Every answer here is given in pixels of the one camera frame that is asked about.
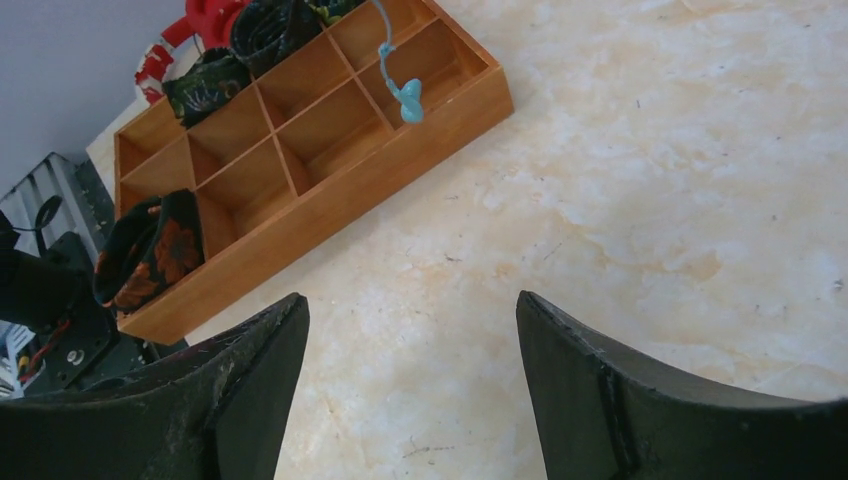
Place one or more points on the black orange rolled item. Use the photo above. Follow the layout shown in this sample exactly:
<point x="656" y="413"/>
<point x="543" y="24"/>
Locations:
<point x="151" y="248"/>

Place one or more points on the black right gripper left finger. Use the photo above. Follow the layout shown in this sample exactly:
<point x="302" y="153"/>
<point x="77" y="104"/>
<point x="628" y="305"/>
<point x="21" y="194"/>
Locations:
<point x="216" y="410"/>

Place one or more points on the dark rolled item middle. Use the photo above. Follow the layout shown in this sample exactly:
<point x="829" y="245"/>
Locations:
<point x="267" y="32"/>

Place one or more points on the red and white headphones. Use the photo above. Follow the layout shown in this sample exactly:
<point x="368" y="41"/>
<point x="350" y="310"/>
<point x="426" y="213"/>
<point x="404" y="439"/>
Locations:
<point x="211" y="21"/>

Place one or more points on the dark green rolled item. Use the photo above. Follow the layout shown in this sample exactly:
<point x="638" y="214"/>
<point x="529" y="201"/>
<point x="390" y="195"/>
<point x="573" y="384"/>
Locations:
<point x="210" y="83"/>

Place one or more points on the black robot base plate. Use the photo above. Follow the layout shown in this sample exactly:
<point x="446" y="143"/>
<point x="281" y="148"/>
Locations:
<point x="53" y="334"/>

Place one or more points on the teal cat-ear headphones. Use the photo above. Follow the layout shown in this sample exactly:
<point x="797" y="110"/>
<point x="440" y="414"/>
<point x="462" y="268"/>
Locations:
<point x="409" y="95"/>

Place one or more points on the wooden compartment tray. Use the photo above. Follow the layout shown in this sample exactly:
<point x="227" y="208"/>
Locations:
<point x="305" y="150"/>

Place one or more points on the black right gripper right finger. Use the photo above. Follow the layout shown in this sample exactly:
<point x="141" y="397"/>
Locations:
<point x="604" y="410"/>

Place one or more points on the black yellow rolled item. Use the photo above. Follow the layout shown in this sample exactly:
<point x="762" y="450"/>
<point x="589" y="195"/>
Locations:
<point x="331" y="11"/>

